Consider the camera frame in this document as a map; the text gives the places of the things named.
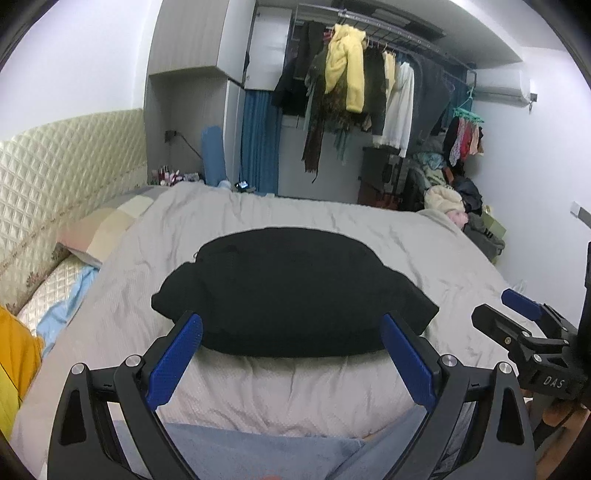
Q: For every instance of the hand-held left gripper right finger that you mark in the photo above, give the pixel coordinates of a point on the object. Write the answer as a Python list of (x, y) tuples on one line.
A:
[(408, 362)]

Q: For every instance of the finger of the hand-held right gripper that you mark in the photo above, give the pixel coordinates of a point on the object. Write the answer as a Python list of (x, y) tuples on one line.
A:
[(498, 323), (521, 302)]

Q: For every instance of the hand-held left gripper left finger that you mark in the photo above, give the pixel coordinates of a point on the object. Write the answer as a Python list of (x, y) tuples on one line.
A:
[(175, 360)]

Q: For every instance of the black padded jacket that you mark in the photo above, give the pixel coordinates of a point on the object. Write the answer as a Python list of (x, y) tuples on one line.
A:
[(295, 290)]

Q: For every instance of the pile of clothes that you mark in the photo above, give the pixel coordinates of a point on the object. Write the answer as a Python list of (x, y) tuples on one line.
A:
[(457, 203)]

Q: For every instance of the metal clothes rack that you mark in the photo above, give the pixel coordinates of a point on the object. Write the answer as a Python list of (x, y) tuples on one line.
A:
[(406, 37)]

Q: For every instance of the person's right hand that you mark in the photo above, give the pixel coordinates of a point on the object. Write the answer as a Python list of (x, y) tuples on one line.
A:
[(565, 413)]

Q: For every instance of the light blue cloth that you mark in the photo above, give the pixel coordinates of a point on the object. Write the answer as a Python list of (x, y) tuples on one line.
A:
[(60, 314)]

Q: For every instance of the cream quilted pillow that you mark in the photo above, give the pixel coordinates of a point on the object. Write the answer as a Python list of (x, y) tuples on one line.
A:
[(55, 290)]

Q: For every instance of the pastel patchwork pillow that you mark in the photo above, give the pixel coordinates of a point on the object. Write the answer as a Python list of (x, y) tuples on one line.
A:
[(106, 226)]

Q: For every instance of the yellow cloth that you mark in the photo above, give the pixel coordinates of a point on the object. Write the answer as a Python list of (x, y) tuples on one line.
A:
[(16, 369)]

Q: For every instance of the grey bed duvet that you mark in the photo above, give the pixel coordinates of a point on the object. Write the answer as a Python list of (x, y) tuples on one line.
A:
[(323, 217)]

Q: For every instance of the green sock hanger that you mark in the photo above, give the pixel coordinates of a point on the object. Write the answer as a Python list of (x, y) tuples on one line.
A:
[(464, 134)]

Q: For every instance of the group of cosmetic bottles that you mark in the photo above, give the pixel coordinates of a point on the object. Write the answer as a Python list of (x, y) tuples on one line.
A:
[(173, 177)]

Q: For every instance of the dark cabinet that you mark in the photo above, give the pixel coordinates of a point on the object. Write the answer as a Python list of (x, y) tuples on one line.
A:
[(376, 180)]

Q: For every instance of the small black device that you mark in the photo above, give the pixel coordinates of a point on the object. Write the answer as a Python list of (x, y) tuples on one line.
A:
[(244, 185)]

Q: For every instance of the blue rolled cushion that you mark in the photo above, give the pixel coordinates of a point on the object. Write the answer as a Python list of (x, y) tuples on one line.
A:
[(213, 157)]

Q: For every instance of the white air conditioner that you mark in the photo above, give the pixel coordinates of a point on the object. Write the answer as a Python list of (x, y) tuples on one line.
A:
[(503, 90)]

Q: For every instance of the cream quilted headboard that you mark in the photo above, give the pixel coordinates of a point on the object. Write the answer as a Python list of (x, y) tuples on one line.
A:
[(69, 166)]

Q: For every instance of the dark grey coat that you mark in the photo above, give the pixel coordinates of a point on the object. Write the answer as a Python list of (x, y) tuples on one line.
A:
[(429, 97)]

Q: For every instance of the white hoodie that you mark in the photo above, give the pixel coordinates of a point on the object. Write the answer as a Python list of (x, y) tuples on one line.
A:
[(397, 110)]

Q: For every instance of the blue curtain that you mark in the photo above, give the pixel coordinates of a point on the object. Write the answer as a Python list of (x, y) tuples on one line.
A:
[(261, 143)]

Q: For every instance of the hanging black garment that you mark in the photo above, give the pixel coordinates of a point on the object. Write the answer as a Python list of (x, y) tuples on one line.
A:
[(375, 92)]

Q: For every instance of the hanging black jacket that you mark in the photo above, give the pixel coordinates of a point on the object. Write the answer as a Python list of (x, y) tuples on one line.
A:
[(288, 92)]

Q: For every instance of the yellow hoodie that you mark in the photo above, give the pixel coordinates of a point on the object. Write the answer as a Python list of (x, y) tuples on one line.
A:
[(344, 64)]

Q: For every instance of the wall socket with charger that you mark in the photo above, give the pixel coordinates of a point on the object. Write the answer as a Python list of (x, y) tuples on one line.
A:
[(171, 137)]

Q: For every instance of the grey wall cabinet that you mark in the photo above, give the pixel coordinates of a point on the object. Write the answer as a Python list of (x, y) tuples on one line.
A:
[(198, 41)]

